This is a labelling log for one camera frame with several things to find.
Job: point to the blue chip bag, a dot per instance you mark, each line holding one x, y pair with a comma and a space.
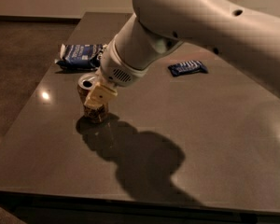
80, 57

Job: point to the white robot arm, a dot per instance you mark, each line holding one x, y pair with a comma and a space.
245, 38

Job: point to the orange soda can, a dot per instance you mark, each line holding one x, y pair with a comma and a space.
93, 110

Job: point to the blue rxbar blueberry bar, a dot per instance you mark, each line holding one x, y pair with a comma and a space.
186, 68

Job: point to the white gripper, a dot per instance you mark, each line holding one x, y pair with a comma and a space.
115, 68

